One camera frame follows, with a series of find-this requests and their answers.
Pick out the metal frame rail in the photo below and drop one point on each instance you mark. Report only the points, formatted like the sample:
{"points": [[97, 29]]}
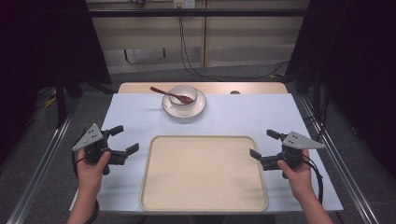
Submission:
{"points": [[37, 177], [345, 174]]}

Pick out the black stand post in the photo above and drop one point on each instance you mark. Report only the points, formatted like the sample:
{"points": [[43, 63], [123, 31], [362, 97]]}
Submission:
{"points": [[60, 99]]}

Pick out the pale blue table mat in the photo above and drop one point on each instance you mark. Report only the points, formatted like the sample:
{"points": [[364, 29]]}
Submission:
{"points": [[236, 119]]}

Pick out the person's left hand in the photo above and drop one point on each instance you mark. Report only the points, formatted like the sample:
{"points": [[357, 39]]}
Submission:
{"points": [[90, 177]]}

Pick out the person's right hand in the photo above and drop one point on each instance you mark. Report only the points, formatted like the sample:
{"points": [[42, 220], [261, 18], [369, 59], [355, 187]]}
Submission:
{"points": [[299, 182]]}

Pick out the beige tray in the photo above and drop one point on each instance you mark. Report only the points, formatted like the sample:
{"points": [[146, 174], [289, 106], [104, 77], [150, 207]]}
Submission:
{"points": [[204, 177]]}

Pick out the white wall socket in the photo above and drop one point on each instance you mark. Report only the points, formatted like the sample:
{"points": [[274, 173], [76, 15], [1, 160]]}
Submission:
{"points": [[184, 3]]}

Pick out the black horizontal bar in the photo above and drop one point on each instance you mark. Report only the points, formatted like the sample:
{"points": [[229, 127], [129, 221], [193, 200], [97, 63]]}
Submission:
{"points": [[193, 12]]}

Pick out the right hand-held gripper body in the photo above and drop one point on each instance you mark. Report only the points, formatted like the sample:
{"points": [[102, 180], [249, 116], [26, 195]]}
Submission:
{"points": [[294, 146]]}

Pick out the brown wooden spoon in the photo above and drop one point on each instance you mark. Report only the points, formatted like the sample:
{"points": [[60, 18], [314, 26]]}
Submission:
{"points": [[162, 92]]}

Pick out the white bowl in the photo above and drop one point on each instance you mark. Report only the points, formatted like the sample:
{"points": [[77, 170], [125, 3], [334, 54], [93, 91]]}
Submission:
{"points": [[190, 91]]}

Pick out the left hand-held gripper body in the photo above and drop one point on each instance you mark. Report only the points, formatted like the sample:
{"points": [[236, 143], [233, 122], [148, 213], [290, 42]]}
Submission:
{"points": [[93, 140]]}

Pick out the white plate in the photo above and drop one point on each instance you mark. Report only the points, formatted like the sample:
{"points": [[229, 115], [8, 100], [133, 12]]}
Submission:
{"points": [[174, 112]]}

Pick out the black curtain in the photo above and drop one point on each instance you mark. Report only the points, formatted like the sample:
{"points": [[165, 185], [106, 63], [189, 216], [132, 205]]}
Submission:
{"points": [[358, 62], [40, 46]]}

